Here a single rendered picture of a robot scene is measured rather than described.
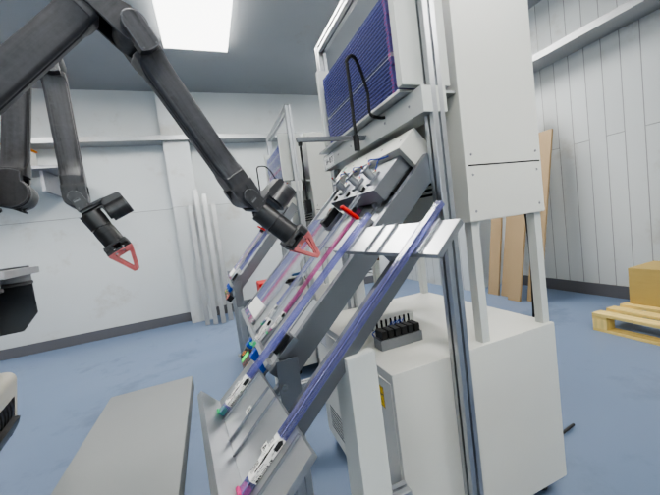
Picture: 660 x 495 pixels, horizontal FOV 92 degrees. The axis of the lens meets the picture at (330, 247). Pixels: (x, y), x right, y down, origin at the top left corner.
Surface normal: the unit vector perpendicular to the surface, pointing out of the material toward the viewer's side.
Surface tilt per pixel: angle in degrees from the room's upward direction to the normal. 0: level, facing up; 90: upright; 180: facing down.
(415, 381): 90
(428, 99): 90
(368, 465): 90
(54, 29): 100
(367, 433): 90
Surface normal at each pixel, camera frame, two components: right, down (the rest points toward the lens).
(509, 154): 0.35, 0.02
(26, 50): 0.57, 0.07
